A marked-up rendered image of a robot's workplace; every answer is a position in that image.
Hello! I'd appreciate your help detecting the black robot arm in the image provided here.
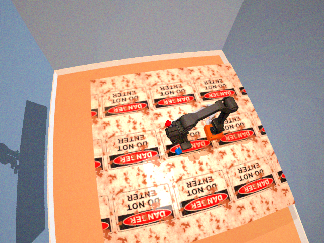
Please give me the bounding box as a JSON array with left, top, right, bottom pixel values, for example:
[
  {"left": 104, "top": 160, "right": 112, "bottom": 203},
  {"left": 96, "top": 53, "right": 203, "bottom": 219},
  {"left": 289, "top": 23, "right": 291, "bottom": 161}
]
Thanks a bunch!
[{"left": 165, "top": 96, "right": 239, "bottom": 145}]

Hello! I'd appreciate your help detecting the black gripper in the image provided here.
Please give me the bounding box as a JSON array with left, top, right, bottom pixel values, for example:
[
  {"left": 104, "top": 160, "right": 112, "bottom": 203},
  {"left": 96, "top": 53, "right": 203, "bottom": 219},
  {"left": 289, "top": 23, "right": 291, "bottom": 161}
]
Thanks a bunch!
[{"left": 171, "top": 121, "right": 192, "bottom": 151}]

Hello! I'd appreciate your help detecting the blue cube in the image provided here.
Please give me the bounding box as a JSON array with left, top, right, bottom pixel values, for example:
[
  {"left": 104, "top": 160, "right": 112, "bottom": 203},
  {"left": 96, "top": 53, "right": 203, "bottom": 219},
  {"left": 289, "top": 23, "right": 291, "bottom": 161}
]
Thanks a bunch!
[{"left": 175, "top": 148, "right": 182, "bottom": 155}]

